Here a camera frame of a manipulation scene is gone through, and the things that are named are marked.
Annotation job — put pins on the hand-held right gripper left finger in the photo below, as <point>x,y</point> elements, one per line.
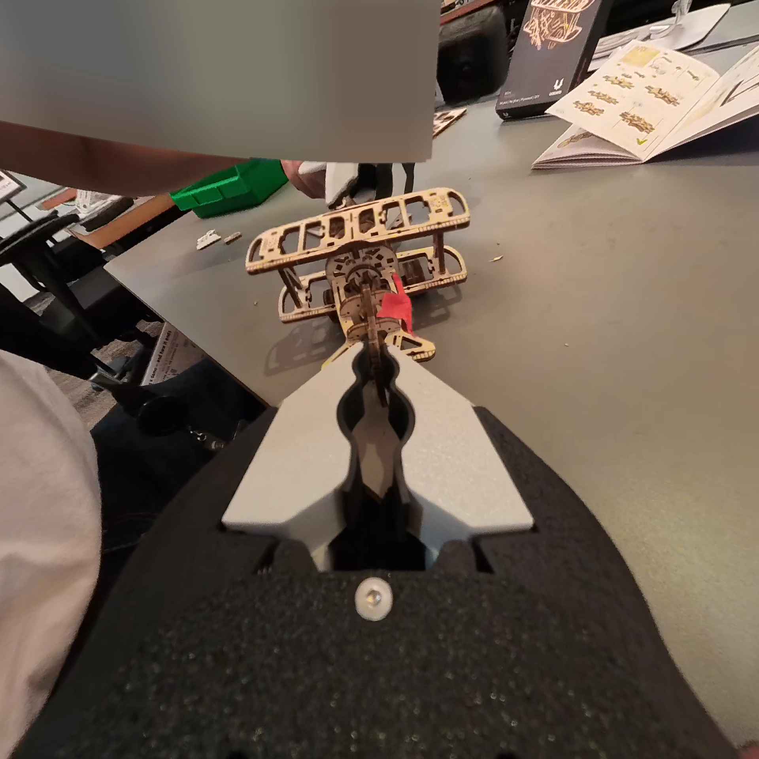
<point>284,468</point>

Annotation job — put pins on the grey desk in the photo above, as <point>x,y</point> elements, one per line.
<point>593,296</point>

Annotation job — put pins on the person's left hand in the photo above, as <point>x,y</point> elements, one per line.
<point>305,178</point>

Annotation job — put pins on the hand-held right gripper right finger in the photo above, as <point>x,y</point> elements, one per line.
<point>462,468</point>

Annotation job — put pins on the black model kit box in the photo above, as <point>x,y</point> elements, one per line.
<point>551,59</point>

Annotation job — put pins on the wooden side desk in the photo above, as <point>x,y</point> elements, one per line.
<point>130,219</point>

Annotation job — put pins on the printed paper sheet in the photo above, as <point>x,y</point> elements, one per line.
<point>172,356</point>

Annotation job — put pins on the green plastic bin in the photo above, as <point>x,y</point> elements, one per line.
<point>231,190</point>

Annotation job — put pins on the person's dark trousers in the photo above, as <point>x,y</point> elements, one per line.
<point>154,450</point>

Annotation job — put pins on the white instruction booklet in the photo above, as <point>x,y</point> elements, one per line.
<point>628,89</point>

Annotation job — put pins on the black white marker tag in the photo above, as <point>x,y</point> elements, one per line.
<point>9,185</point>

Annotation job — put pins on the person's white shirt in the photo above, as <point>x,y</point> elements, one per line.
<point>41,504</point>

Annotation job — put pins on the wooden model biplane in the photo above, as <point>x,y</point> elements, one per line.
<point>436,201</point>

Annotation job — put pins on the wooden parts sheet with holes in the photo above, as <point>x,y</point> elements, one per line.
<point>449,121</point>

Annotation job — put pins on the white torn wrapper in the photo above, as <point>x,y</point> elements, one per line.
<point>209,239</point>

